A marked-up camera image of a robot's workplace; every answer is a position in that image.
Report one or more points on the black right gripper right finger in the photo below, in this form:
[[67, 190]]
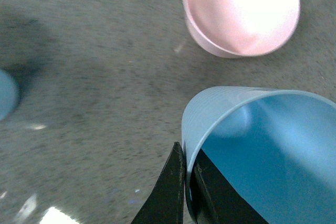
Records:
[[213, 198]]

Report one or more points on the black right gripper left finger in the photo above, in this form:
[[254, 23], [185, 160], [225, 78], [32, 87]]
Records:
[[165, 203]]

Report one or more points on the pink bowl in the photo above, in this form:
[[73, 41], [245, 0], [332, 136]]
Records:
[[241, 28]]

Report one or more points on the light blue cup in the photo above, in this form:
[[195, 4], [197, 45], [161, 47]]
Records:
[[275, 147], [9, 95]]

